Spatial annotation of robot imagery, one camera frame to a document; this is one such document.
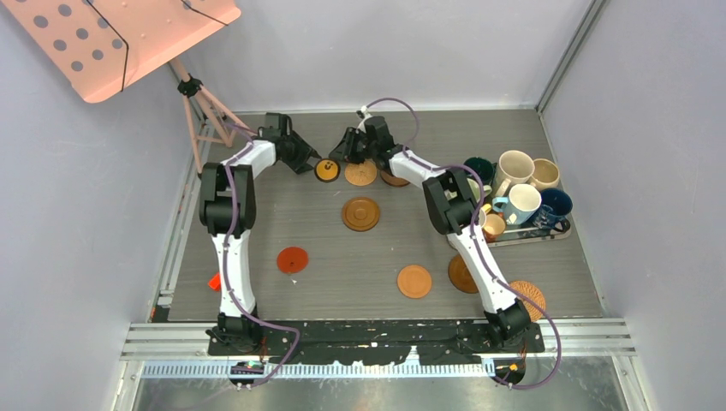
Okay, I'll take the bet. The navy blue mug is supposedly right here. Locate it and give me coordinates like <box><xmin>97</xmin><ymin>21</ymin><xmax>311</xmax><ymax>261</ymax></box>
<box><xmin>532</xmin><ymin>188</ymin><xmax>573</xmax><ymax>233</ymax></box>

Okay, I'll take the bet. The beige mug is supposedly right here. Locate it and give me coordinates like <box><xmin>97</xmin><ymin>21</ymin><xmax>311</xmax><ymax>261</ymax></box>
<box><xmin>528</xmin><ymin>158</ymin><xmax>561</xmax><ymax>191</ymax></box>

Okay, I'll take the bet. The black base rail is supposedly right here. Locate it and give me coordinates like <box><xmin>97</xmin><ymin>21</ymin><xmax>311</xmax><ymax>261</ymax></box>
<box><xmin>205</xmin><ymin>319</ymin><xmax>545</xmax><ymax>366</ymax></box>

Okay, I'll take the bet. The pink music stand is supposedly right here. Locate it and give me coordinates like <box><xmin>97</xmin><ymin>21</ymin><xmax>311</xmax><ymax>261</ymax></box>
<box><xmin>1</xmin><ymin>1</ymin><xmax>242</xmax><ymax>171</ymax></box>

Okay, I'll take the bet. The light orange wooden coaster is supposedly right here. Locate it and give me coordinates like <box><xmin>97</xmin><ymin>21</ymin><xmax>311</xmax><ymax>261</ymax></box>
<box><xmin>396</xmin><ymin>265</ymin><xmax>432</xmax><ymax>299</ymax></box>

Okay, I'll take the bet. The brown wooden coaster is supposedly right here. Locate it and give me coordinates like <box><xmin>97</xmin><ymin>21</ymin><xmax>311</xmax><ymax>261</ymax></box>
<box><xmin>342</xmin><ymin>197</ymin><xmax>381</xmax><ymax>232</ymax></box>

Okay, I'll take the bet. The dark wooden coaster far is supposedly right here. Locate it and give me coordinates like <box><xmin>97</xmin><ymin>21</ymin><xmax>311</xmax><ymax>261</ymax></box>
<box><xmin>380</xmin><ymin>170</ymin><xmax>410</xmax><ymax>188</ymax></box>

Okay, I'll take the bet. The metal tray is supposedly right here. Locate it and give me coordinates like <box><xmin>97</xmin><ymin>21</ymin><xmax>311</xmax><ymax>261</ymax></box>
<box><xmin>487</xmin><ymin>196</ymin><xmax>571</xmax><ymax>247</ymax></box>

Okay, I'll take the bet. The orange red block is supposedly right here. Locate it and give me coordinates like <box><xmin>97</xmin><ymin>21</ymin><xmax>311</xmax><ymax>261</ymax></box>
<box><xmin>207</xmin><ymin>272</ymin><xmax>221</xmax><ymax>292</ymax></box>

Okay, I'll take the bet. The red round coaster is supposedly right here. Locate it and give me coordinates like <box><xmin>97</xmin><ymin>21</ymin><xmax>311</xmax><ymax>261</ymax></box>
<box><xmin>277</xmin><ymin>247</ymin><xmax>309</xmax><ymax>274</ymax></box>

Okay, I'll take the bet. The dark wooden coaster near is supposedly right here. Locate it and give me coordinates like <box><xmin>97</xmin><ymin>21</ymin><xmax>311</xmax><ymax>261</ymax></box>
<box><xmin>447</xmin><ymin>255</ymin><xmax>479</xmax><ymax>294</ymax></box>

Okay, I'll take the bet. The light green mug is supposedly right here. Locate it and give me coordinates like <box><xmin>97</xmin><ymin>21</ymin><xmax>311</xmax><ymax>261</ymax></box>
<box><xmin>467</xmin><ymin>178</ymin><xmax>492</xmax><ymax>202</ymax></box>

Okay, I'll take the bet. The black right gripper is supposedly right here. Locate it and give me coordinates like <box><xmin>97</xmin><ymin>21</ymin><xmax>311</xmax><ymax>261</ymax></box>
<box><xmin>327</xmin><ymin>128</ymin><xmax>376</xmax><ymax>166</ymax></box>

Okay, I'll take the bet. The orange black face coaster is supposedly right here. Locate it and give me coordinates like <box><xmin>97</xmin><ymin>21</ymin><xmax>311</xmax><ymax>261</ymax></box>
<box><xmin>314</xmin><ymin>158</ymin><xmax>341</xmax><ymax>183</ymax></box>

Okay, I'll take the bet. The dark green mug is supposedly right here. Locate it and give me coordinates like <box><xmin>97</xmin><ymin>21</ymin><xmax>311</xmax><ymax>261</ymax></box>
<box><xmin>464</xmin><ymin>157</ymin><xmax>496</xmax><ymax>185</ymax></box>

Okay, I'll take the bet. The yellow cup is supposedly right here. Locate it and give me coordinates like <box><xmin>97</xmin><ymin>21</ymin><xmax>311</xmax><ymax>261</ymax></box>
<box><xmin>478</xmin><ymin>203</ymin><xmax>492</xmax><ymax>225</ymax></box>

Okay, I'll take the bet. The dark wooden coaster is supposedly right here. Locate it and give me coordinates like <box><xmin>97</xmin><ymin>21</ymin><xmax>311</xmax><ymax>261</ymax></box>
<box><xmin>447</xmin><ymin>255</ymin><xmax>479</xmax><ymax>294</ymax></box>
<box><xmin>380</xmin><ymin>170</ymin><xmax>410</xmax><ymax>188</ymax></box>

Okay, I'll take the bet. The cream mug tall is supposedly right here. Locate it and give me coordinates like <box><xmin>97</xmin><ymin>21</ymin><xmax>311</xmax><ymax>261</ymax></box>
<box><xmin>492</xmin><ymin>150</ymin><xmax>535</xmax><ymax>197</ymax></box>

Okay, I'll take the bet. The small brown cup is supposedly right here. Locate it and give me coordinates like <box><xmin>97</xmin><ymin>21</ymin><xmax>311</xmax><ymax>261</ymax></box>
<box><xmin>482</xmin><ymin>213</ymin><xmax>507</xmax><ymax>243</ymax></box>

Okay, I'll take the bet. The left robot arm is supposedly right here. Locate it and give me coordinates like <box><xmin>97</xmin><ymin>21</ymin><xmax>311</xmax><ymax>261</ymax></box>
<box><xmin>199</xmin><ymin>112</ymin><xmax>320</xmax><ymax>354</ymax></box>

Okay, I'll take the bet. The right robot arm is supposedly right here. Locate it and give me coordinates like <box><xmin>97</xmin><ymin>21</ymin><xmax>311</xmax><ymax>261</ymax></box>
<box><xmin>330</xmin><ymin>111</ymin><xmax>532</xmax><ymax>352</ymax></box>

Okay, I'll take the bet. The woven rattan coaster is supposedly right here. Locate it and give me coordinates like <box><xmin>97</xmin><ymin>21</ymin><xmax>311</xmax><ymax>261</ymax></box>
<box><xmin>344</xmin><ymin>160</ymin><xmax>378</xmax><ymax>187</ymax></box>
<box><xmin>509</xmin><ymin>280</ymin><xmax>546</xmax><ymax>322</ymax></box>

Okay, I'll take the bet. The white light blue mug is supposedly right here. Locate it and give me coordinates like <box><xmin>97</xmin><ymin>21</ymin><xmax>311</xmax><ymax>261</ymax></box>
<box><xmin>491</xmin><ymin>183</ymin><xmax>541</xmax><ymax>225</ymax></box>

